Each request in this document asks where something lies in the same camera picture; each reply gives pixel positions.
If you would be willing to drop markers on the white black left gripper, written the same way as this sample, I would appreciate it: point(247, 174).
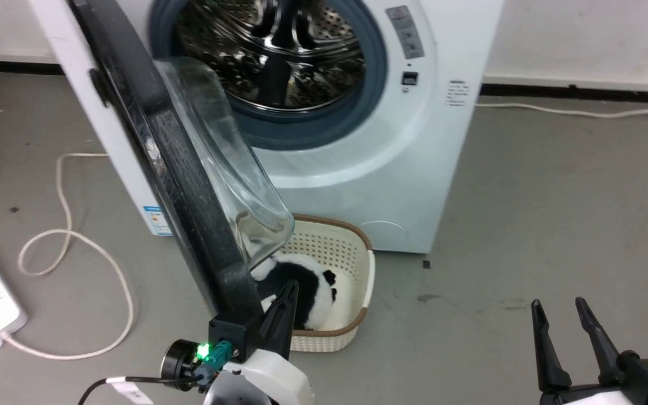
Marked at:
point(268, 382)

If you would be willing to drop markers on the black washing machine glass door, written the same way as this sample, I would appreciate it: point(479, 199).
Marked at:
point(189, 197)

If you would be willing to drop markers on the white front-load washing machine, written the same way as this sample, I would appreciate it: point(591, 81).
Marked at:
point(403, 169)

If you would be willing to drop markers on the black and white panda plush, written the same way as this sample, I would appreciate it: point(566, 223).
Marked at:
point(314, 281)

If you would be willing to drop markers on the cream laundry basket brown rim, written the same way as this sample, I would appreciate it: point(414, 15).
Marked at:
point(352, 264)

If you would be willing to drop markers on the blue energy label sticker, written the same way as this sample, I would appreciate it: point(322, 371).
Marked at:
point(158, 221)

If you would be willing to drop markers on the round black wrist camera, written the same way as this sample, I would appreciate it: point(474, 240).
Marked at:
point(179, 360)

